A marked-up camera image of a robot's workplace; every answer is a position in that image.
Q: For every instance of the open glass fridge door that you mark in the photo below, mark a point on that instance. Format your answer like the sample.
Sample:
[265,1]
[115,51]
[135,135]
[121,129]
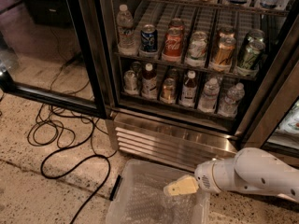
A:
[47,55]

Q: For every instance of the clear water bottle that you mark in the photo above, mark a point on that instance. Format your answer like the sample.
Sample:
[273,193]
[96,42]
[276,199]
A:
[209,95]
[230,101]

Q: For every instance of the dark can behind gold can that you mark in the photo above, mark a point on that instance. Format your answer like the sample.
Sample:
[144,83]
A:
[173,73]

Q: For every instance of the clear plastic storage bin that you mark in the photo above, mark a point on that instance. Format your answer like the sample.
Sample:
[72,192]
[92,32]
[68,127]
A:
[200,211]

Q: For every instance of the white green soda can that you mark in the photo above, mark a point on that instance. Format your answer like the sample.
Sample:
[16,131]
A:
[196,52]

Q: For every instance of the stainless steel display fridge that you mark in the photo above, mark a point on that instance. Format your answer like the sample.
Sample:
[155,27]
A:
[184,136]

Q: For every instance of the clear water bottle middle shelf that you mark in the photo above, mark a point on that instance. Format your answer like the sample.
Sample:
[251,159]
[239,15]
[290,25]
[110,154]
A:
[126,31]

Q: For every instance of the green soda can front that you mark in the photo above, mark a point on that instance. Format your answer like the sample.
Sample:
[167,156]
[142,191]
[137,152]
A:
[247,63]

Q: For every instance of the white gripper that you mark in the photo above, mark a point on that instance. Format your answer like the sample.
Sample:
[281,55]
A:
[204,177]

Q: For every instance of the clear water bottle bottom right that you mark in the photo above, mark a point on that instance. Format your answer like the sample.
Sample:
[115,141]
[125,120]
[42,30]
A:
[230,101]

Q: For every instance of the silver can rear bottom shelf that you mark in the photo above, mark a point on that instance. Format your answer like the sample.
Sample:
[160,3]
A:
[136,67]

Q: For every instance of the orange gold soda can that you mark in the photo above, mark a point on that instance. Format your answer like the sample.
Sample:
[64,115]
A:
[222,55]

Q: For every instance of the dark drink bottle white cap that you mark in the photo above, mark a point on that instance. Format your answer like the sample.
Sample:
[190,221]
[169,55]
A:
[189,87]

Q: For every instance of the gold can bottom shelf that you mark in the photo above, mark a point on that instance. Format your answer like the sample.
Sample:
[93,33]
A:
[168,93]

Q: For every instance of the dark can behind orange can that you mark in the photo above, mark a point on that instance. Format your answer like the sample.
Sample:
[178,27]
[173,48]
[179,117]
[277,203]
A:
[226,31]

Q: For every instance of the brown tea bottle left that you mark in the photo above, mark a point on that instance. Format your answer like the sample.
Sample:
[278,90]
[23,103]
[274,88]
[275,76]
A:
[149,82]

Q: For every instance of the green soda can rear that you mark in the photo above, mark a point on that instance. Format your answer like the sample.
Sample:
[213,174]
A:
[254,34]

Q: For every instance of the red can behind coca-cola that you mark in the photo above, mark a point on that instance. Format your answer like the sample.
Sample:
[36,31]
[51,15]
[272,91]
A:
[177,23]

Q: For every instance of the bubble wrap sheet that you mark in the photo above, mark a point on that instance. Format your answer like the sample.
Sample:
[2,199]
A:
[149,205]

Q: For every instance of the clear water bottle bottom middle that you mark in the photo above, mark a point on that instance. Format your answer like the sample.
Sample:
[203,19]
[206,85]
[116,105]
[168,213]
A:
[209,95]

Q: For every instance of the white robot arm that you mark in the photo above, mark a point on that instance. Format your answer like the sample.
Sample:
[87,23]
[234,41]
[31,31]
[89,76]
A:
[250,171]

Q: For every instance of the blue pepsi can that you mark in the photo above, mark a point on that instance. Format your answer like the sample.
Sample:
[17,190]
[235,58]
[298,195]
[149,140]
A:
[149,40]

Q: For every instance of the silver can shelf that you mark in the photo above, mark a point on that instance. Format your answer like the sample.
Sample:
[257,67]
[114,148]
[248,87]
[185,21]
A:
[130,82]
[136,67]

